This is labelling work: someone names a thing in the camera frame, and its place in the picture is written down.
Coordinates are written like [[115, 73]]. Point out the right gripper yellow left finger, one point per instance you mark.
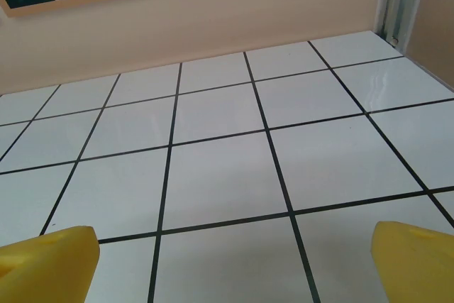
[[53, 264]]

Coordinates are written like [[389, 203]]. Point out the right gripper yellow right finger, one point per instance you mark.
[[415, 267]]

